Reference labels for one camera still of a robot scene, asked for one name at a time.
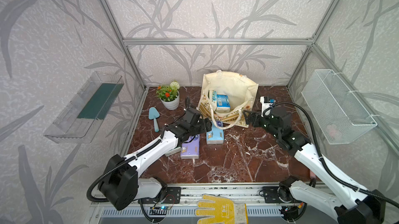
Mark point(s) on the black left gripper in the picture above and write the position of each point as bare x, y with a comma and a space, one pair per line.
202, 124

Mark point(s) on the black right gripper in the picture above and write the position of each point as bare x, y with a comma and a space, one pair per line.
257, 115

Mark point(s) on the purple tissue pack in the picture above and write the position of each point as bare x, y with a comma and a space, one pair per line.
190, 149

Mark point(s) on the light blue cartoon tissue pack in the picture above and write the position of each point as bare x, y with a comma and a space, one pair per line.
216, 135

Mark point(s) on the cream floral canvas tote bag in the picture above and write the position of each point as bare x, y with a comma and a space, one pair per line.
240, 89

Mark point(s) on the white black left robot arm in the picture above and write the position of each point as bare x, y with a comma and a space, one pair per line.
121, 183

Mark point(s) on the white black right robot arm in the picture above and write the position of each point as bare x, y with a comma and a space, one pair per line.
350, 203

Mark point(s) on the potted plant white pot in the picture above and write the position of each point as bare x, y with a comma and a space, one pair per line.
169, 95

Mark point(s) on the teal small shovel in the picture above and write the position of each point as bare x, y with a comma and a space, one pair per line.
153, 115

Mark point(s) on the small green circuit board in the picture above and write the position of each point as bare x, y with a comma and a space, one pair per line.
161, 210

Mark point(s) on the yellow knit work glove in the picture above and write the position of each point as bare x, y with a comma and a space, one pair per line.
219, 210

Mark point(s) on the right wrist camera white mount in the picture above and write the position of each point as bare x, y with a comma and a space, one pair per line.
266, 102

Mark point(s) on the white wire mesh basket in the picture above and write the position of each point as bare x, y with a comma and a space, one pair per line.
340, 115

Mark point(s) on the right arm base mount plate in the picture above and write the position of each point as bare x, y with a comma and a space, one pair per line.
271, 195

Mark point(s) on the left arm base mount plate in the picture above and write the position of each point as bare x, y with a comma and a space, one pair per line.
169, 195

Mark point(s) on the clear acrylic wall shelf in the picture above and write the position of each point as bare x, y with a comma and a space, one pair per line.
83, 116

